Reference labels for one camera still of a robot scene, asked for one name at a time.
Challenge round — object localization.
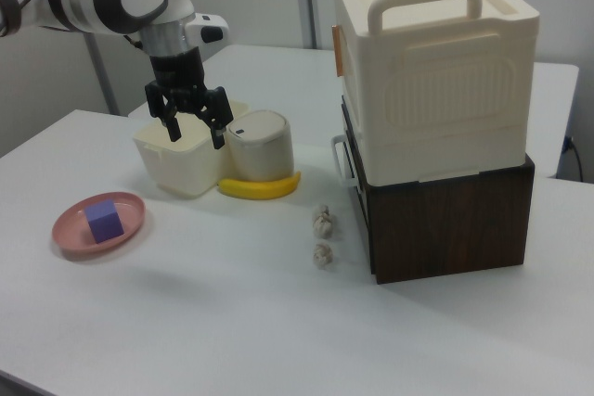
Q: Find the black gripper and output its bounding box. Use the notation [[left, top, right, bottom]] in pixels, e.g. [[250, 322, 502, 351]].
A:
[[144, 45, 234, 150]]

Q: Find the purple cube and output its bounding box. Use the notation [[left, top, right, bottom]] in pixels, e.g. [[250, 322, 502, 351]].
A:
[[84, 199, 126, 245]]

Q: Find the cream square open bin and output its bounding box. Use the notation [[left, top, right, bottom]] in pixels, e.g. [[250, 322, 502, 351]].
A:
[[132, 99, 251, 201]]

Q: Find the cream round lidded bin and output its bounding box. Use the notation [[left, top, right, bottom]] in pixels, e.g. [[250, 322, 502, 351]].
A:
[[225, 109, 296, 183]]

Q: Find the yellow banana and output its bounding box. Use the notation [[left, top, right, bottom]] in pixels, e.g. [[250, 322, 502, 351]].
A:
[[217, 171, 303, 201]]

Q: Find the pink plate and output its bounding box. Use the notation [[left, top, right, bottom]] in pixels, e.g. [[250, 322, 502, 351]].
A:
[[51, 191, 148, 262]]

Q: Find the cream plastic storage box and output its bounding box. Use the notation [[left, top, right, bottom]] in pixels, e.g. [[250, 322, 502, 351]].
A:
[[331, 0, 541, 185]]

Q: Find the dark wooden drawer cabinet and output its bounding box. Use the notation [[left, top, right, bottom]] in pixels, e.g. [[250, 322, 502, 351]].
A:
[[341, 94, 536, 286]]

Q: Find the white drawer handle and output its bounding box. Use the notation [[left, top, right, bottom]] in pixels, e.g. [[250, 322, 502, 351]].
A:
[[329, 134, 359, 186]]

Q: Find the black cable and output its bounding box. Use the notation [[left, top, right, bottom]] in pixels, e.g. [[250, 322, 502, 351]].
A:
[[566, 134, 585, 181]]

